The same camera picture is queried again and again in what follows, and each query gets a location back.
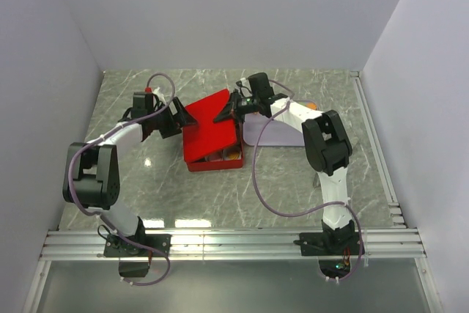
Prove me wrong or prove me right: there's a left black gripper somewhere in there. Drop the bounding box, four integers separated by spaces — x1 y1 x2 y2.
149 97 197 139

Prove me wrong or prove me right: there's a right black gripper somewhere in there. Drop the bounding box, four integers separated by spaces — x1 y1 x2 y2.
213 90 260 125

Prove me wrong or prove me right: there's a red tin lid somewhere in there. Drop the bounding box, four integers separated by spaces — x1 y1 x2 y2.
182 89 237 163

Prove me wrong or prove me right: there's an orange swirl cookie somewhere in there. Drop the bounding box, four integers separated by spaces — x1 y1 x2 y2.
224 147 243 161

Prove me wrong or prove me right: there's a red cookie tin box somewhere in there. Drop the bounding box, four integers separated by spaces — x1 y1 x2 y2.
182 120 243 172

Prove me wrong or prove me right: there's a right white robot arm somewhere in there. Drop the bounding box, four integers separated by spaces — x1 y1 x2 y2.
213 73 364 255

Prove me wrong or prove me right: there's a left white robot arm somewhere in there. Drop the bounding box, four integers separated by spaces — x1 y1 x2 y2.
62 88 196 257

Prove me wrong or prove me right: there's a lavender plastic tray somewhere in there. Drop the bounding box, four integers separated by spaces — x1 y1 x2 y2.
243 113 304 147

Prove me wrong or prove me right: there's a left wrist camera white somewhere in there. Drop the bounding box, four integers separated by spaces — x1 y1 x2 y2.
144 86 161 95

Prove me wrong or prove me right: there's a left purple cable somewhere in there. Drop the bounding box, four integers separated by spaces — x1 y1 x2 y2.
67 72 176 287

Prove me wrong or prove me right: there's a purple cable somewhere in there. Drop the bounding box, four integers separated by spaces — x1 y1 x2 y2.
67 72 176 287
251 78 367 284

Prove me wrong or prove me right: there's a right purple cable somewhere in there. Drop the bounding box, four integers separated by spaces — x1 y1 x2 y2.
251 78 367 284

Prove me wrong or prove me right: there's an aluminium rail frame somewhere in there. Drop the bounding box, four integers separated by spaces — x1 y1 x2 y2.
40 228 426 261

